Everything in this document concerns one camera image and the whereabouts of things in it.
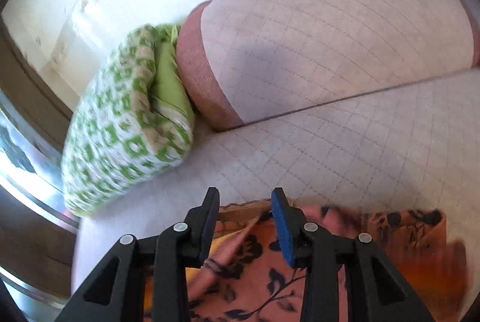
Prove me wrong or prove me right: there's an orange black floral blouse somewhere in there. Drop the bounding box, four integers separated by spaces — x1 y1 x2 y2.
144 199 470 322

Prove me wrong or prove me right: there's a stained glass wooden door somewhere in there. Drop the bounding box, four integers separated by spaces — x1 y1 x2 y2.
1 27 80 321

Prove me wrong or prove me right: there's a green white checkered pillow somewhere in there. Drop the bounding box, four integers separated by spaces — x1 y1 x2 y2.
61 24 194 217

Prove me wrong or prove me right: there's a pink quilted bolster cushion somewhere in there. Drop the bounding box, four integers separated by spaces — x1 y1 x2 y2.
176 0 479 130

